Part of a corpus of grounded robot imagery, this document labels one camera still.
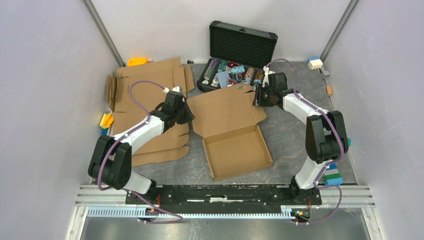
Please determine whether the brown cardboard box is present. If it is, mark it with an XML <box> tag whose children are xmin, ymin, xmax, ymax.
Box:
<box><xmin>187</xmin><ymin>84</ymin><xmax>273</xmax><ymax>181</ymax></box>

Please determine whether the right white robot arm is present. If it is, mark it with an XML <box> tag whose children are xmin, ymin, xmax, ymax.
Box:
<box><xmin>253</xmin><ymin>71</ymin><xmax>348</xmax><ymax>204</ymax></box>

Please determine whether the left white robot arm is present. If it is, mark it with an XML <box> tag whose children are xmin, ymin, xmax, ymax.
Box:
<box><xmin>87</xmin><ymin>90</ymin><xmax>195</xmax><ymax>204</ymax></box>

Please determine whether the black poker chip case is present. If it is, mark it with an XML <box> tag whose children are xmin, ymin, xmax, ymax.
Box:
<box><xmin>196</xmin><ymin>20</ymin><xmax>278</xmax><ymax>92</ymax></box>

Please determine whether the flat cardboard sheet stack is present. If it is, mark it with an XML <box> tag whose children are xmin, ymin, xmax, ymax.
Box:
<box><xmin>106</xmin><ymin>57</ymin><xmax>195</xmax><ymax>167</ymax></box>

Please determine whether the blue white toy block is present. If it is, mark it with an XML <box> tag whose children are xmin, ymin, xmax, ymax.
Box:
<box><xmin>307</xmin><ymin>56</ymin><xmax>323</xmax><ymax>70</ymax></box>

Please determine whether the small grey block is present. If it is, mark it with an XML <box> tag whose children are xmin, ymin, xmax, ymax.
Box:
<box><xmin>320</xmin><ymin>69</ymin><xmax>330</xmax><ymax>80</ymax></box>

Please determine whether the small orange wooden block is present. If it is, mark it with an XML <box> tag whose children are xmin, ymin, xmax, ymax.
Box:
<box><xmin>326</xmin><ymin>85</ymin><xmax>334</xmax><ymax>97</ymax></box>

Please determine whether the yellow plastic toy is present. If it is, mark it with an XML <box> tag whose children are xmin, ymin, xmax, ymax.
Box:
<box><xmin>126</xmin><ymin>57</ymin><xmax>151</xmax><ymax>67</ymax></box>

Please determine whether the yellow orange toy block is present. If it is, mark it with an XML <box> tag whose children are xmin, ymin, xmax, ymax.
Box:
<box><xmin>99</xmin><ymin>113</ymin><xmax>114</xmax><ymax>129</ymax></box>

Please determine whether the blue white green block stack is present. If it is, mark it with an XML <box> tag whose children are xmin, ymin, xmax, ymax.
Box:
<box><xmin>321</xmin><ymin>163</ymin><xmax>344</xmax><ymax>186</ymax></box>

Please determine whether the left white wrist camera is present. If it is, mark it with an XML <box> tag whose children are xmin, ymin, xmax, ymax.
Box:
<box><xmin>163</xmin><ymin>86</ymin><xmax>183</xmax><ymax>95</ymax></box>

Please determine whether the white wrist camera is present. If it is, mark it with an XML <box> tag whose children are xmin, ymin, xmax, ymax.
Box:
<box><xmin>163</xmin><ymin>86</ymin><xmax>183</xmax><ymax>95</ymax></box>
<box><xmin>262</xmin><ymin>66</ymin><xmax>275</xmax><ymax>88</ymax></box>

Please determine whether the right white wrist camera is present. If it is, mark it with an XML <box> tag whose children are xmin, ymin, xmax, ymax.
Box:
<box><xmin>262</xmin><ymin>66</ymin><xmax>275</xmax><ymax>88</ymax></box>

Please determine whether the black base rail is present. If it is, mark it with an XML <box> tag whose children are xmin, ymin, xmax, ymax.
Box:
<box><xmin>144</xmin><ymin>184</ymin><xmax>322</xmax><ymax>214</ymax></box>

